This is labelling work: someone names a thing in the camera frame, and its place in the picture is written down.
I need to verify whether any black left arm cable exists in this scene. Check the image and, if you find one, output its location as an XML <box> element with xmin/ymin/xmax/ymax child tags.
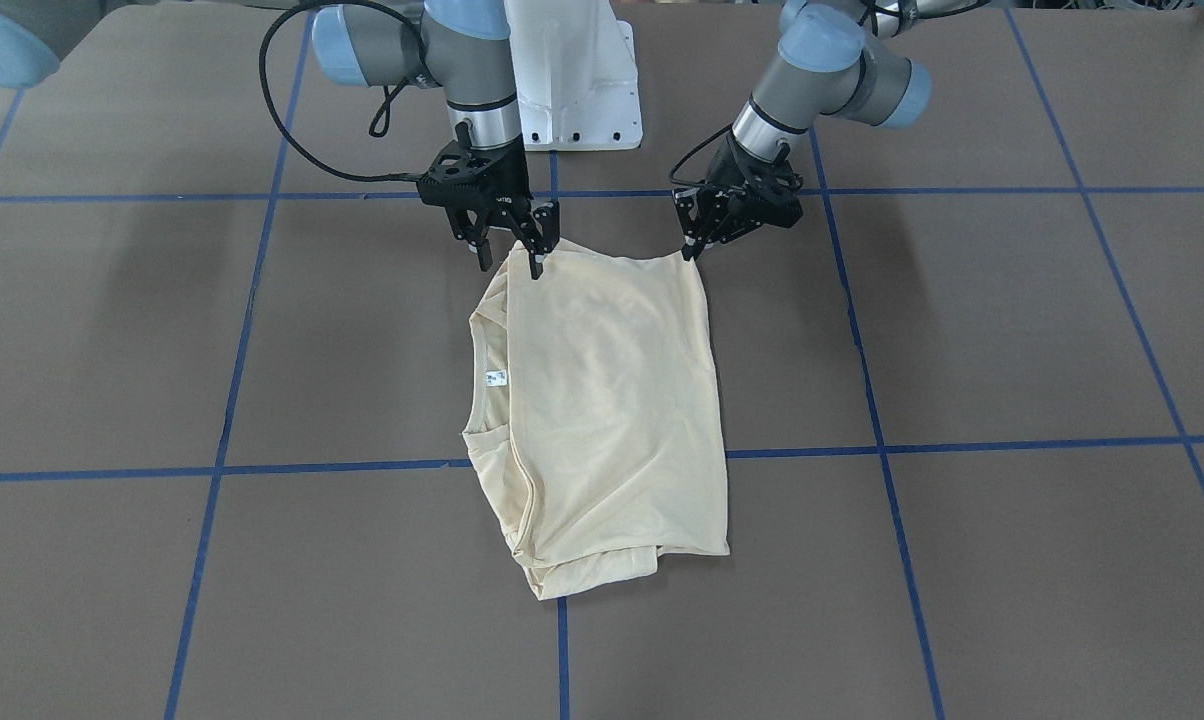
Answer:
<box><xmin>668</xmin><ymin>122</ymin><xmax>734</xmax><ymax>191</ymax></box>

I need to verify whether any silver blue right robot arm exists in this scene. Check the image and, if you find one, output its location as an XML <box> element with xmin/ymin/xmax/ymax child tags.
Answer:
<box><xmin>0</xmin><ymin>1</ymin><xmax>560</xmax><ymax>278</ymax></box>

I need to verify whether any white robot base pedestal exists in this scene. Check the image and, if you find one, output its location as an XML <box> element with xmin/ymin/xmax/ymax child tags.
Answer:
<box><xmin>504</xmin><ymin>1</ymin><xmax>643</xmax><ymax>152</ymax></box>

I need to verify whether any cream long-sleeve printed shirt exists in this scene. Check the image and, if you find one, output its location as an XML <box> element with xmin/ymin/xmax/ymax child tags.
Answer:
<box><xmin>462</xmin><ymin>240</ymin><xmax>731</xmax><ymax>600</ymax></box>

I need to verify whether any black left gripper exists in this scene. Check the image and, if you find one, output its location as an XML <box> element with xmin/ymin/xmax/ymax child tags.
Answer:
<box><xmin>672</xmin><ymin>135</ymin><xmax>803</xmax><ymax>261</ymax></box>

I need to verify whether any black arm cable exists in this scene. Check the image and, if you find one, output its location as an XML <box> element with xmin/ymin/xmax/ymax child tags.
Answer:
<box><xmin>259</xmin><ymin>0</ymin><xmax>433</xmax><ymax>184</ymax></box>
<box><xmin>668</xmin><ymin>122</ymin><xmax>734</xmax><ymax>191</ymax></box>

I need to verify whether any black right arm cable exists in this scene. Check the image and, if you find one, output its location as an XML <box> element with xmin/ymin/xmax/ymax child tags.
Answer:
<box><xmin>259</xmin><ymin>0</ymin><xmax>433</xmax><ymax>184</ymax></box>

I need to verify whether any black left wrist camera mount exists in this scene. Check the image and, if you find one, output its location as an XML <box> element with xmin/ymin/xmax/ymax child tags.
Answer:
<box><xmin>672</xmin><ymin>184</ymin><xmax>715</xmax><ymax>234</ymax></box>

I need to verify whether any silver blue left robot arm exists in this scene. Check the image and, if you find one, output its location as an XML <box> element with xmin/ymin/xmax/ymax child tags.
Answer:
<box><xmin>669</xmin><ymin>1</ymin><xmax>980</xmax><ymax>261</ymax></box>

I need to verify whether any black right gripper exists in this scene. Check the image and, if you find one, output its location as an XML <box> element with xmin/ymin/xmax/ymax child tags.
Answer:
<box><xmin>417</xmin><ymin>138</ymin><xmax>561</xmax><ymax>281</ymax></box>

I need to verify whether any brown table cover mat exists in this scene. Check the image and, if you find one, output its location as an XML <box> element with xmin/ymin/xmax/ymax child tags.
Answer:
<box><xmin>0</xmin><ymin>2</ymin><xmax>1204</xmax><ymax>719</ymax></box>

